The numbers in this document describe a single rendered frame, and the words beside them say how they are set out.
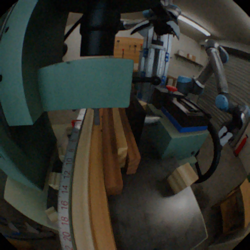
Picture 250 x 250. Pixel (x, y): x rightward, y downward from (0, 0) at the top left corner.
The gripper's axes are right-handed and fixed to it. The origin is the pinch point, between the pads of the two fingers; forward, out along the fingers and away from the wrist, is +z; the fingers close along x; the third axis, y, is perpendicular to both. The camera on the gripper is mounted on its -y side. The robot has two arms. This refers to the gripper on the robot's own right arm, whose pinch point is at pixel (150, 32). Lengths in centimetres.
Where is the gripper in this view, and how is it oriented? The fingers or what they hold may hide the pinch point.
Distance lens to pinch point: 31.5
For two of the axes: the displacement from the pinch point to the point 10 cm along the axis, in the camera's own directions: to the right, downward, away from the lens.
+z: -4.5, 8.9, 1.0
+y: 4.8, 1.4, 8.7
